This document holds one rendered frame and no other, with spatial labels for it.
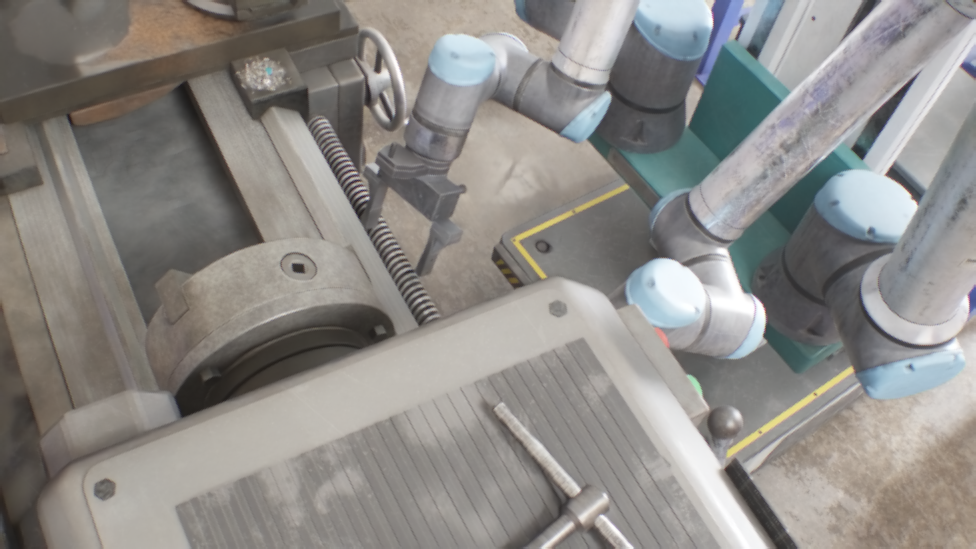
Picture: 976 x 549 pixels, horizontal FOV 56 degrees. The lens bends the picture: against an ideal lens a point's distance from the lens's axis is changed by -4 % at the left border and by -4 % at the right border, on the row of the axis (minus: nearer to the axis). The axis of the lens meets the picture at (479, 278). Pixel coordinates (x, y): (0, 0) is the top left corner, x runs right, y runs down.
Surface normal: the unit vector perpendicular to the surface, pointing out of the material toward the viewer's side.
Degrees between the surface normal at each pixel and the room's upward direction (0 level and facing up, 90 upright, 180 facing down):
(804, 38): 90
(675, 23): 5
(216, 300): 23
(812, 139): 79
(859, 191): 5
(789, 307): 70
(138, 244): 17
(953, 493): 0
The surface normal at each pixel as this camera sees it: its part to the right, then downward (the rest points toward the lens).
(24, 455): 0.12, -0.56
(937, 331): 0.11, 0.20
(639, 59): -0.55, 0.63
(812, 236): -0.97, 0.10
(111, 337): -0.57, -0.13
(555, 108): -0.44, 0.43
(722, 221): -0.32, 0.63
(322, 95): 0.47, 0.76
